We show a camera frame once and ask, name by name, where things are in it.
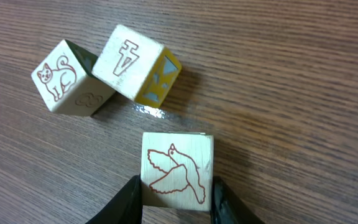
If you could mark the bird picture red block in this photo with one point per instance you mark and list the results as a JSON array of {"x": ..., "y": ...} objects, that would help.
[{"x": 177, "y": 170}]

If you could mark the cat picture red block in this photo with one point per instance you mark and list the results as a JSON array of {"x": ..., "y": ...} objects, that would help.
[{"x": 66, "y": 84}]

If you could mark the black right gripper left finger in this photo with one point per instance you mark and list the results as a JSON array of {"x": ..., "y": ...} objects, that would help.
[{"x": 124, "y": 208}]

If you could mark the number four wooden block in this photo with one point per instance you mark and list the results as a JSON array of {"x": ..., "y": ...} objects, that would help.
[{"x": 138, "y": 67}]

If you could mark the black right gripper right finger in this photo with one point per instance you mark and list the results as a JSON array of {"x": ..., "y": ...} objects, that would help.
[{"x": 228, "y": 208}]

